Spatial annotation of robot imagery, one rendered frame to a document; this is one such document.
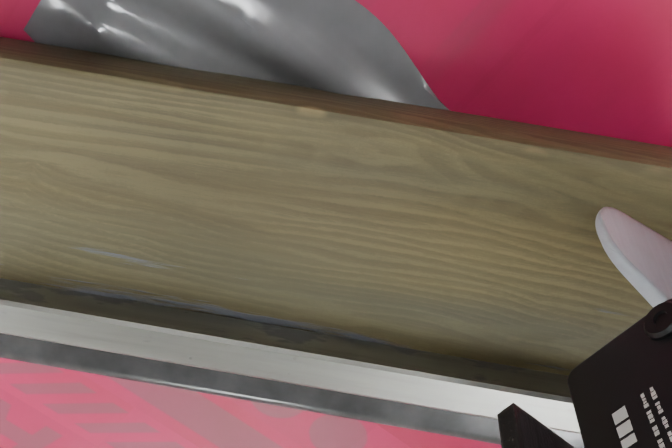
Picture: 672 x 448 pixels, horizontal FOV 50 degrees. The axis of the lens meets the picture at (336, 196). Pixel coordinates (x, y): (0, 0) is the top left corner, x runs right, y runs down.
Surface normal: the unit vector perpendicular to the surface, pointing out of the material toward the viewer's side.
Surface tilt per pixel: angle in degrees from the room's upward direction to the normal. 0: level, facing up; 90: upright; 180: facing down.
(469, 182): 11
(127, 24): 33
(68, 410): 0
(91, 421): 0
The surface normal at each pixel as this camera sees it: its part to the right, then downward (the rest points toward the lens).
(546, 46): -0.10, 0.47
